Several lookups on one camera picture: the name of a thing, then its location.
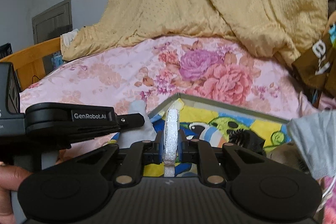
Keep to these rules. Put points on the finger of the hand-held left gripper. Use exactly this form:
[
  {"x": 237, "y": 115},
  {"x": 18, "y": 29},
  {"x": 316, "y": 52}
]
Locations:
[{"x": 132, "y": 121}]

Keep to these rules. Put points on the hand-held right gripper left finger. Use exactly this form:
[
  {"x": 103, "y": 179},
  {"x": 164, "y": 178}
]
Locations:
[{"x": 160, "y": 150}]

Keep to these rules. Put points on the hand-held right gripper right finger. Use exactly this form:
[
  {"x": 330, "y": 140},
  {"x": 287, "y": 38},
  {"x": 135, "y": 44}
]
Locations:
[{"x": 182, "y": 150}]

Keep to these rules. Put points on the light grey cloth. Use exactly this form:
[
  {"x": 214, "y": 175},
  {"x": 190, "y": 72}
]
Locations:
[{"x": 140, "y": 119}]

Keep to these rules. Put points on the colourful cartoon tray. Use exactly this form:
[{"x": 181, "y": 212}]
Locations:
[{"x": 223, "y": 102}]

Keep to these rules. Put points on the black hair claw clip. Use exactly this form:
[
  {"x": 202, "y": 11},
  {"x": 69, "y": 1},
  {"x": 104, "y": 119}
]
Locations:
[{"x": 246, "y": 141}]

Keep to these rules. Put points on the person's left hand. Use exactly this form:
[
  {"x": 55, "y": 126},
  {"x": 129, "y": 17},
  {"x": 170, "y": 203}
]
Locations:
[{"x": 11, "y": 176}]

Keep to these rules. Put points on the blue patterned packet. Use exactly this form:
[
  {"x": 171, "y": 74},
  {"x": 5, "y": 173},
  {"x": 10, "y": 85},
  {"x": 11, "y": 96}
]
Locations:
[{"x": 57, "y": 60}]

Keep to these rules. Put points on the black plastic crate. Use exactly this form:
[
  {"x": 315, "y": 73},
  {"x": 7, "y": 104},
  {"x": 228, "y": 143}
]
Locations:
[{"x": 5, "y": 50}]

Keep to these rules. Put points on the small white cloth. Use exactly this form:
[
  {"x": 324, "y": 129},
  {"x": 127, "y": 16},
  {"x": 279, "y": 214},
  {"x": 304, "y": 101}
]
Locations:
[{"x": 68, "y": 37}]

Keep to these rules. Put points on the grey door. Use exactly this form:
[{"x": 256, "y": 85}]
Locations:
[{"x": 52, "y": 22}]

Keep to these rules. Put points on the grey fabric cloth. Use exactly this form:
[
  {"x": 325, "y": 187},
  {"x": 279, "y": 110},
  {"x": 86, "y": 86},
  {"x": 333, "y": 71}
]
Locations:
[{"x": 312, "y": 140}]

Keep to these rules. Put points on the pink knitted cloth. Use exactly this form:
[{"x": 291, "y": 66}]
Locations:
[{"x": 330, "y": 200}]

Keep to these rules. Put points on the brown cloth with white letters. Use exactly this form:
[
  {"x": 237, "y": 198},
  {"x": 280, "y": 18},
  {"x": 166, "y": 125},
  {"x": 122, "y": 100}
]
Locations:
[{"x": 315, "y": 61}]

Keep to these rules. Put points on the colourful plush toy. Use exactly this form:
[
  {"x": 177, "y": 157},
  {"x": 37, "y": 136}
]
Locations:
[{"x": 332, "y": 29}]

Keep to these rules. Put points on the wooden bed frame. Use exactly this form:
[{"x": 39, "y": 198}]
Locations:
[{"x": 29, "y": 56}]

